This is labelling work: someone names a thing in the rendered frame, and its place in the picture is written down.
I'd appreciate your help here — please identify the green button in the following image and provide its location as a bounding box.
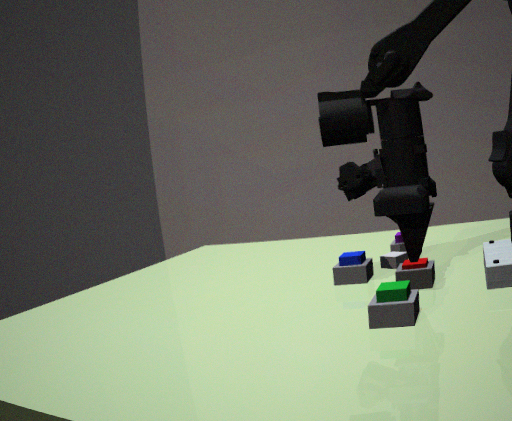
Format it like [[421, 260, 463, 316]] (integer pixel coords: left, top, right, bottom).
[[367, 280, 420, 329]]

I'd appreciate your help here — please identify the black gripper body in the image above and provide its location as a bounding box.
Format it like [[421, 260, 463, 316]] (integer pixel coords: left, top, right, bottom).
[[373, 136, 437, 216]]

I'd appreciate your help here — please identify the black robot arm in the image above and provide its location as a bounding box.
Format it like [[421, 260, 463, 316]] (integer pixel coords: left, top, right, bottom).
[[317, 0, 512, 201]]

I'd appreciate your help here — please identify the red button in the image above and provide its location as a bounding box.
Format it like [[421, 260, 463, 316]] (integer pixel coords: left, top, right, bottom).
[[395, 258, 435, 290]]

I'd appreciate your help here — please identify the purple button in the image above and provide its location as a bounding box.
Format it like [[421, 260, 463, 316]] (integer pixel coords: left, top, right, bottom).
[[390, 232, 407, 252]]

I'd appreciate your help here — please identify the blue button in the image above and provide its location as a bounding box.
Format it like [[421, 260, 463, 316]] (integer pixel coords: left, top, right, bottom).
[[333, 251, 374, 286]]

